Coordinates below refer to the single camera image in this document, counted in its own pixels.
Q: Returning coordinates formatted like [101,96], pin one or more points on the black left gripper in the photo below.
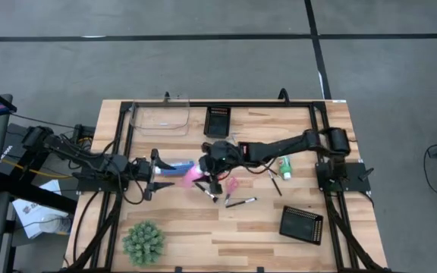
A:
[144,168]

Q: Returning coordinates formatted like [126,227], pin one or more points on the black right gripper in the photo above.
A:
[222,155]

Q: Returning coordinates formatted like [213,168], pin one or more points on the black fluffy round brush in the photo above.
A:
[205,191]

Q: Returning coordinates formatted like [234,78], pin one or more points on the pink paint bottle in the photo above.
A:
[192,177]

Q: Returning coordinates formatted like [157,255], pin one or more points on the blue paint bottle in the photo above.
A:
[182,168]

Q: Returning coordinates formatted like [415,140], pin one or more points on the black paintbrush silver ferrule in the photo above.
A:
[241,202]

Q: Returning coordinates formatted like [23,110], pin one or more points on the clear plastic bin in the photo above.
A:
[161,121]

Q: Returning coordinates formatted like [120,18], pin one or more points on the thin black paintbrush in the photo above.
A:
[273,171]
[275,184]

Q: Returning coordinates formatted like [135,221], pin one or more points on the green paint bottle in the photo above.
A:
[286,168]

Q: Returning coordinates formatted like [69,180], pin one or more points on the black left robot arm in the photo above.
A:
[104,164]

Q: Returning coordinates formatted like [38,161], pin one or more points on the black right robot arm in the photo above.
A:
[287,146]

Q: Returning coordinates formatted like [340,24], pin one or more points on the small black mesh tray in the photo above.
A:
[217,125]

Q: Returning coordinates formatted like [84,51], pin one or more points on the green artificial potted plant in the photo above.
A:
[143,242]

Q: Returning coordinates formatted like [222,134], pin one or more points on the black controller box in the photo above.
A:
[83,130]

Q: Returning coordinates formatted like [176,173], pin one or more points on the large black mesh tray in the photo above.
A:
[300,225]

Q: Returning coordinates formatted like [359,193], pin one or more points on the black support beam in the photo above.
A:
[40,195]

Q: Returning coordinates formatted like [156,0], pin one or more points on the black case white lettering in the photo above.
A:
[10,146]

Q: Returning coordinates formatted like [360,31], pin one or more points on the small black frame hook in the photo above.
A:
[167,96]

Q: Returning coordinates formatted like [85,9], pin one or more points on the black metal table frame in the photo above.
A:
[260,104]

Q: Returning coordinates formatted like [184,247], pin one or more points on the black frame clamp bracket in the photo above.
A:
[260,270]
[178,270]

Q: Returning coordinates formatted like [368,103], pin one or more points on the arched black frame hook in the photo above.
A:
[283,91]

